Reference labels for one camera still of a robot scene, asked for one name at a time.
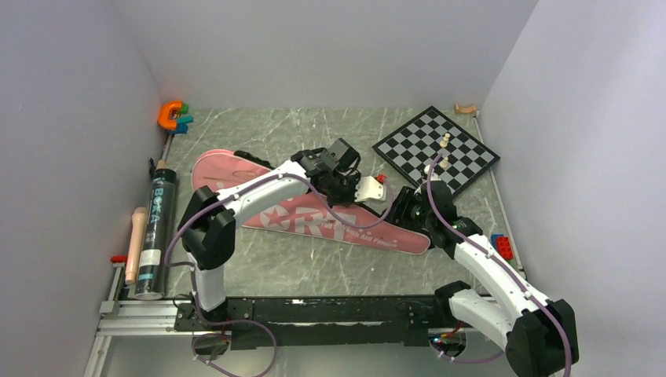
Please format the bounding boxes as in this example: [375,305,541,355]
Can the blue green toy blocks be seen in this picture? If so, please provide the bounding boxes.
[167,102,194,135]

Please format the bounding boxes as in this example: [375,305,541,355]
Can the small wooden brush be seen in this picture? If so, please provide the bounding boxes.
[148,158,167,177]

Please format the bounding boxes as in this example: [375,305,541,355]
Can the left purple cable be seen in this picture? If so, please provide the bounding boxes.
[163,174,397,377]

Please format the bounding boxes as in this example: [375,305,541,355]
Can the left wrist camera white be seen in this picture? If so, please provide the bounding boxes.
[354,176,387,203]

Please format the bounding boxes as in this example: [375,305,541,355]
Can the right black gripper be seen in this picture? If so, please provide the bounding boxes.
[382,185,435,232]

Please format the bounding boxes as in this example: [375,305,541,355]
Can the black white chessboard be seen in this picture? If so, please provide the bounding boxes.
[372,106,501,199]

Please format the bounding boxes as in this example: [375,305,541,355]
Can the red clamp knob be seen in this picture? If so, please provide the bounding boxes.
[110,255,128,263]

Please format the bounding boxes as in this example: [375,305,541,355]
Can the black shuttlecock tube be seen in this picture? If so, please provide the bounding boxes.
[134,167,177,301]

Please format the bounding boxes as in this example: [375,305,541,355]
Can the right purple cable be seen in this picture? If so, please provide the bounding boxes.
[425,153,573,377]

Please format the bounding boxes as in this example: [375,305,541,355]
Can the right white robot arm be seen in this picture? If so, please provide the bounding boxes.
[388,181,580,376]

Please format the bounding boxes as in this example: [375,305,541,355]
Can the wooden arch block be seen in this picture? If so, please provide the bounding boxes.
[454,104,478,116]

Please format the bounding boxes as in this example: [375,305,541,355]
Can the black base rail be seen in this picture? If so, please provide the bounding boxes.
[173,295,470,355]

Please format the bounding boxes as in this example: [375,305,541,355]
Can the beige handle tool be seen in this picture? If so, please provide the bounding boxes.
[125,207,148,285]

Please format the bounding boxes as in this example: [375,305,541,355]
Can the pink racket bag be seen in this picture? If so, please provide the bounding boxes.
[191,149,430,254]

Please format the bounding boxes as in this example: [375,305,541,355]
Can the white chess piece upper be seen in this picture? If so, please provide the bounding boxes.
[440,133,451,148]

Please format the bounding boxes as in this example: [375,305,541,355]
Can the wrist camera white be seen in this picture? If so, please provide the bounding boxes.
[354,176,387,203]
[421,166,441,185]

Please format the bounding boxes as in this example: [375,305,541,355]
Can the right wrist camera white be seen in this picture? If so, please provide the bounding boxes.
[421,166,441,185]

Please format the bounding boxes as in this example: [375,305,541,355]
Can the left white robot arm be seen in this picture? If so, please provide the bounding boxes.
[174,138,360,330]

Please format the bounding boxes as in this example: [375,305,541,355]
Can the colourful toy brick stack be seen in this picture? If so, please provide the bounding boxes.
[490,234,514,261]

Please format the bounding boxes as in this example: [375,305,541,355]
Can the orange C toy block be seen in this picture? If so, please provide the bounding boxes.
[157,100,184,131]

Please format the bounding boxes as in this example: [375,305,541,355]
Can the purple cable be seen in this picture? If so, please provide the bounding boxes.
[425,153,573,377]
[163,174,397,377]

